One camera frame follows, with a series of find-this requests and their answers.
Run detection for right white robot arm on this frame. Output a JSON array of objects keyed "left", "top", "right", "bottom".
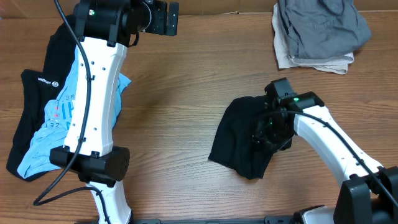
[{"left": 259, "top": 91, "right": 397, "bottom": 224}]

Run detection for black logo t-shirt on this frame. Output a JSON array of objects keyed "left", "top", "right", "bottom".
[{"left": 6, "top": 24, "right": 76, "bottom": 182}]

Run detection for light blue printed t-shirt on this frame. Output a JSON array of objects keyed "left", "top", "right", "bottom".
[{"left": 17, "top": 46, "right": 132, "bottom": 180}]

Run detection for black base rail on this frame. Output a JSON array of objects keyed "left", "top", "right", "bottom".
[{"left": 77, "top": 204, "right": 351, "bottom": 224}]

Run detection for grey folded shorts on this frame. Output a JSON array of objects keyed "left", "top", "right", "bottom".
[{"left": 277, "top": 0, "right": 372, "bottom": 59}]

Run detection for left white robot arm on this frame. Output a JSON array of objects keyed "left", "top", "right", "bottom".
[{"left": 49, "top": 0, "right": 179, "bottom": 223}]

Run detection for beige folded garment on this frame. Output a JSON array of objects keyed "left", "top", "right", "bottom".
[{"left": 272, "top": 3, "right": 354, "bottom": 75}]

